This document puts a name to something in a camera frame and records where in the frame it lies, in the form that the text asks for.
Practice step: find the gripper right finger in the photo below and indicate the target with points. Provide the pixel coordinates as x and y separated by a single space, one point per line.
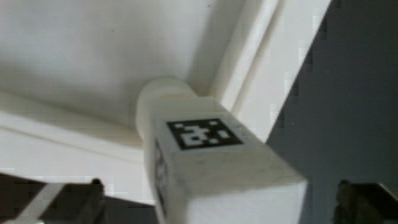
367 203

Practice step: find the white square tabletop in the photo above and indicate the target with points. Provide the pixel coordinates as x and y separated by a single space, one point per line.
86 48

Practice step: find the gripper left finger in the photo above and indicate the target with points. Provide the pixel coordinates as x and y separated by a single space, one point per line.
51 203

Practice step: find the white leg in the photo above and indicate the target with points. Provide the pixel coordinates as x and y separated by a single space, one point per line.
221 180

